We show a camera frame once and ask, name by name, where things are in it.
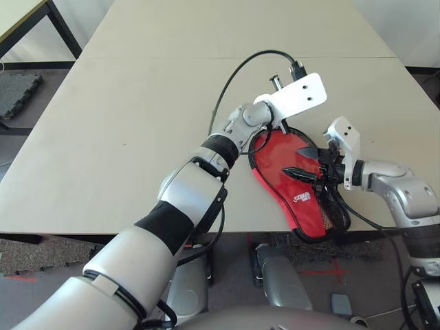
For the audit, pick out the red black paddle case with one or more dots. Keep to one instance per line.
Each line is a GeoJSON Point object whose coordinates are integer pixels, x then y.
{"type": "Point", "coordinates": [306, 213]}

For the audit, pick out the dark speckled floor mat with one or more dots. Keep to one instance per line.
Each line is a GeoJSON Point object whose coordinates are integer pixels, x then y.
{"type": "Point", "coordinates": [309, 251]}

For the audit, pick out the grey robot torso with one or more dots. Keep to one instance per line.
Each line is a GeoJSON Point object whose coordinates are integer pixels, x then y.
{"type": "Point", "coordinates": [258, 319]}

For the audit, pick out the grey robot left leg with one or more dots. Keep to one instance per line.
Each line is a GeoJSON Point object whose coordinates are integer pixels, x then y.
{"type": "Point", "coordinates": [192, 292]}

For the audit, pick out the red tape cross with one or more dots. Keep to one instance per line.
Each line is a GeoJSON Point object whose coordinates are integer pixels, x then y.
{"type": "Point", "coordinates": [338, 271]}

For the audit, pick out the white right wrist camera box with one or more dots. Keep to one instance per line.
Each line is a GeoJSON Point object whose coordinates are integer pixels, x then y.
{"type": "Point", "coordinates": [347, 134]}

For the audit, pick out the grey robot right leg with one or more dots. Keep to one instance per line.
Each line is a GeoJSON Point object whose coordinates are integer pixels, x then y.
{"type": "Point", "coordinates": [282, 278]}

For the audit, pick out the black foam floor mat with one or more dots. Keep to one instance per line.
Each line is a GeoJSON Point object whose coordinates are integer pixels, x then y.
{"type": "Point", "coordinates": [17, 93]}

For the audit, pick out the grey robot leg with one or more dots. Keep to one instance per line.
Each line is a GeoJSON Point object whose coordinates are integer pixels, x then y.
{"type": "Point", "coordinates": [282, 278]}
{"type": "Point", "coordinates": [192, 292]}

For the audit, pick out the beige black-framed side table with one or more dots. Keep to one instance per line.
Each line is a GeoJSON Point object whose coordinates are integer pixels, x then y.
{"type": "Point", "coordinates": [17, 17]}

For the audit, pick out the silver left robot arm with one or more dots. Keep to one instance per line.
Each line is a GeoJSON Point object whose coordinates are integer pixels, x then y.
{"type": "Point", "coordinates": [192, 192]}

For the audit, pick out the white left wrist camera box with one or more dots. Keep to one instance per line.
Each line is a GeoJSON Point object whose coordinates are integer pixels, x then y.
{"type": "Point", "coordinates": [299, 94]}

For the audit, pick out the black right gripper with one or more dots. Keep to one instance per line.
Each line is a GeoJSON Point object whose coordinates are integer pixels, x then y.
{"type": "Point", "coordinates": [330, 166]}

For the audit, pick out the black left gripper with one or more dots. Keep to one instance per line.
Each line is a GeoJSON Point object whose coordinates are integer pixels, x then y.
{"type": "Point", "coordinates": [284, 125]}

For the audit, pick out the grey floor pedal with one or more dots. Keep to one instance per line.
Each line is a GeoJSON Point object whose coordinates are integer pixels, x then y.
{"type": "Point", "coordinates": [341, 304]}

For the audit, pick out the grey puzzle floor mat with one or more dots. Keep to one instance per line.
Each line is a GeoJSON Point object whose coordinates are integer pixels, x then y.
{"type": "Point", "coordinates": [51, 254]}

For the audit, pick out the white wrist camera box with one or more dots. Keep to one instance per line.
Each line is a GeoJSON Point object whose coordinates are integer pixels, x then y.
{"type": "Point", "coordinates": [299, 94]}
{"type": "Point", "coordinates": [347, 134]}

